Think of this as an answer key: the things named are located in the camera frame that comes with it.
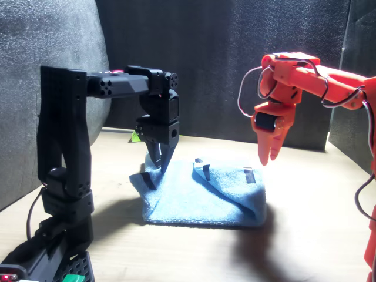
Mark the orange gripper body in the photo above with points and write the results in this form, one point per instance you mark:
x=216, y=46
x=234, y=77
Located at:
x=282, y=117

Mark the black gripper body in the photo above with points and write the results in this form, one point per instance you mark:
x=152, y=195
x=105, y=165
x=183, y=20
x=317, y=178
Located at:
x=160, y=130

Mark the light blue towel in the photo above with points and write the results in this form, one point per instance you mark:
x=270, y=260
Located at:
x=191, y=202

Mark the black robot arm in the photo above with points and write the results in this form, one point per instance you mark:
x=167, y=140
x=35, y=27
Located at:
x=64, y=132

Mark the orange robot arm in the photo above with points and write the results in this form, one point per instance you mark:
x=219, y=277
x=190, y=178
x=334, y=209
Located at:
x=317, y=79

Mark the wide black foam panel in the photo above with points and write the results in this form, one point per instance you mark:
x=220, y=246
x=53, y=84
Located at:
x=205, y=44

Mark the narrow black foam panel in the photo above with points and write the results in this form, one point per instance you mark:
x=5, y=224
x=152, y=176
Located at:
x=361, y=35

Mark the green clamp on black base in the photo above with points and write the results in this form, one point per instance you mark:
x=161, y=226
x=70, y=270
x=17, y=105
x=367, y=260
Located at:
x=73, y=278

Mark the curved grey foam sheet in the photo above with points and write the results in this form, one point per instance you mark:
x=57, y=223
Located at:
x=29, y=35

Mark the controller board with red LED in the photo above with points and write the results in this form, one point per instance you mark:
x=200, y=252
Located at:
x=8, y=276

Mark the green triangular bracket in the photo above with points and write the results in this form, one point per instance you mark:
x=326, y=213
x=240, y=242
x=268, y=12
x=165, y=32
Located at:
x=134, y=137

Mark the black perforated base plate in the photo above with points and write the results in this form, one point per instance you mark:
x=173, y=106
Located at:
x=77, y=264

